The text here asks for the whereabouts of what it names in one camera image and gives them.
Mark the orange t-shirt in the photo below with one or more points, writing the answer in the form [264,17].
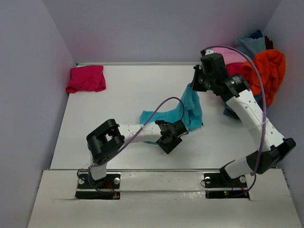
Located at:
[271,67]

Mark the slate blue t-shirt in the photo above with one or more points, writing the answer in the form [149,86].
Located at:
[229,112]

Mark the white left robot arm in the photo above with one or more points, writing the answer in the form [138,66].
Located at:
[110,138]

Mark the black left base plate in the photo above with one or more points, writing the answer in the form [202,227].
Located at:
[107,188]

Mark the magenta t-shirt in pile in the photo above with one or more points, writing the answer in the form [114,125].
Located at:
[235,68]

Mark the maroon t-shirt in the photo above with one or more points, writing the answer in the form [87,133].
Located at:
[268,43]

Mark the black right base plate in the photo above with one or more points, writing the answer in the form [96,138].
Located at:
[217,187]

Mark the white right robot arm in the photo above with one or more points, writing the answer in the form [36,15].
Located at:
[272,146]

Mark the pink t-shirt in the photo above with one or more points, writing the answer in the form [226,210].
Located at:
[230,56]

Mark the grey-blue t-shirt at back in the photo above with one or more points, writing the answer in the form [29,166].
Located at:
[249,46]

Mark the folded magenta t-shirt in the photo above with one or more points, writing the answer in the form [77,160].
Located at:
[86,78]

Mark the turquoise t-shirt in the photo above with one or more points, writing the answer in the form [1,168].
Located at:
[188,110]

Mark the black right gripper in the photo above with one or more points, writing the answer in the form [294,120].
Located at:
[196,85]

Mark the dark blue t-shirt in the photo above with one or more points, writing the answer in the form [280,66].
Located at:
[256,35]

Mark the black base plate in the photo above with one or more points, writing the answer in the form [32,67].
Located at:
[217,187]
[107,188]

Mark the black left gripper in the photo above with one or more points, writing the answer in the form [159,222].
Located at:
[167,148]

